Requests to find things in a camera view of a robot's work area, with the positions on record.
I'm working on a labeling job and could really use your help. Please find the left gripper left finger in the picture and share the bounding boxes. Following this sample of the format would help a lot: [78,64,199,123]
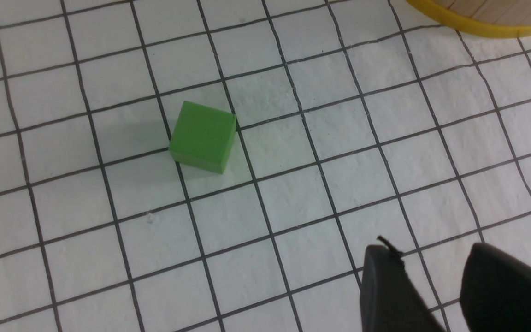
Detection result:
[360,236,444,332]

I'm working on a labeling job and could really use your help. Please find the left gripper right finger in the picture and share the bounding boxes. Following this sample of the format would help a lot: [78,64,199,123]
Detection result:
[460,243,531,332]

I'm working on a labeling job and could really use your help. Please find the bamboo steamer tray yellow rim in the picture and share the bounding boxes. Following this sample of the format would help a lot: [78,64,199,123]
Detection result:
[408,0,531,39]

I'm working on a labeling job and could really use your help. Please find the white grid tablecloth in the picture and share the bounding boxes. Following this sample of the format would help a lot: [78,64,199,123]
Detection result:
[0,0,531,332]

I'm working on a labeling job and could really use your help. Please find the green foam cube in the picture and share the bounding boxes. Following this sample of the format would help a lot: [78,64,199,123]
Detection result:
[169,101,237,174]

